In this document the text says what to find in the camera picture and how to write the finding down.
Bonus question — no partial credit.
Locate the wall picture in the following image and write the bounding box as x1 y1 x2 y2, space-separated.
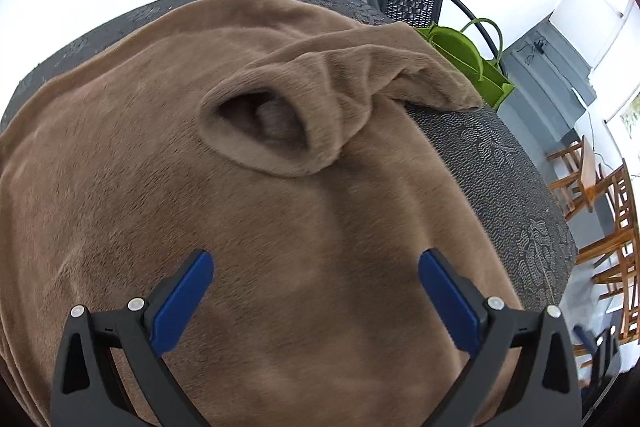
604 89 640 135

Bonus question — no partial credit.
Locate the brown fleece garment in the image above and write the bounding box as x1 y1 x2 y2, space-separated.
0 0 526 427

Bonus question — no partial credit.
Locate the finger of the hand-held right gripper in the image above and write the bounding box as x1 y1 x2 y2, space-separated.
572 324 623 403

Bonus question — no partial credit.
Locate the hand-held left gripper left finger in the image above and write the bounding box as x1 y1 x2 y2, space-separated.
50 249 216 427

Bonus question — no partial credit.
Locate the wooden chair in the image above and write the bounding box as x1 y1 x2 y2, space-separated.
546 136 608 220
575 159 640 343

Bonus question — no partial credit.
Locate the dark patterned tablecloth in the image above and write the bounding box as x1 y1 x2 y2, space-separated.
0 0 578 313

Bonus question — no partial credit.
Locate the green felt bag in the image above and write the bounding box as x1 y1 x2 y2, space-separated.
415 18 516 110

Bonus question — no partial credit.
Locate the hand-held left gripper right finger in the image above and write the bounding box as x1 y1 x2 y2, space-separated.
418 248 583 427

